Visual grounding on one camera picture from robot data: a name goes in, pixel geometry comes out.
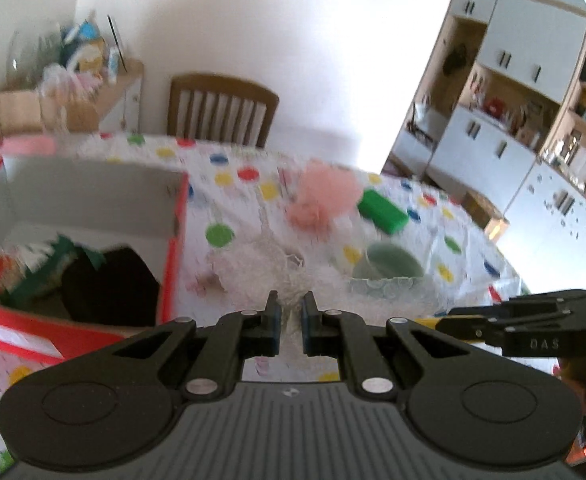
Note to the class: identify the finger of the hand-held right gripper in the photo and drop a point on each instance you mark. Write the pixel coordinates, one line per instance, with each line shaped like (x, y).
(523, 302)
(523, 342)

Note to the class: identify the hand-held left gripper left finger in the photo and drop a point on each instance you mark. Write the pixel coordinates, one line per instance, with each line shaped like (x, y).
(273, 331)

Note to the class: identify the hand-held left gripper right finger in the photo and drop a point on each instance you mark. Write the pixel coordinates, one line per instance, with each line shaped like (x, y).
(307, 332)

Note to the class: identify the pink mesh bath pouf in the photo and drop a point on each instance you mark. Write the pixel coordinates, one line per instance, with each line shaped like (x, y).
(323, 192)

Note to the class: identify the red cardboard box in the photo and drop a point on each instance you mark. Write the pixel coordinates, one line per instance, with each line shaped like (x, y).
(93, 195)

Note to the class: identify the white mesh netting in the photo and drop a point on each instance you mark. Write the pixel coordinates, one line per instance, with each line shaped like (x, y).
(268, 265)

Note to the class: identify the polka dot tablecloth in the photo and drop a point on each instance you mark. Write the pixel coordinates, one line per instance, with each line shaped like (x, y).
(243, 195)

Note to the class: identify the green sponge block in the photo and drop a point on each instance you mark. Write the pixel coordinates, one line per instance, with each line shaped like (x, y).
(383, 211)

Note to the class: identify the black cloth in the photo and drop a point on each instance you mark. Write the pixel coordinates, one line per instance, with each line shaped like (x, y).
(113, 285)

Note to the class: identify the green cloth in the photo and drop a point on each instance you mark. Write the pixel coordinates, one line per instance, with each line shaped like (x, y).
(48, 275)

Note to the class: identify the wooden slatted chair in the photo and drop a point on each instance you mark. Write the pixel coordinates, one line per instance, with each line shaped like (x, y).
(223, 85)

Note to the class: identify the wooden side cabinet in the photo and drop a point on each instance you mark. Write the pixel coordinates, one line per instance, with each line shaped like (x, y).
(118, 92)

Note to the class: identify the pile of bottles and packets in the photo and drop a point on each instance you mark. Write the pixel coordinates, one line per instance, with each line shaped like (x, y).
(85, 55)

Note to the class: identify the large glass jar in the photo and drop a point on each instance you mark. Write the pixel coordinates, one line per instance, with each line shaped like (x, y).
(23, 57)

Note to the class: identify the white and wood wall unit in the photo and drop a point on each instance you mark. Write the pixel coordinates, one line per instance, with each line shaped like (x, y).
(538, 50)

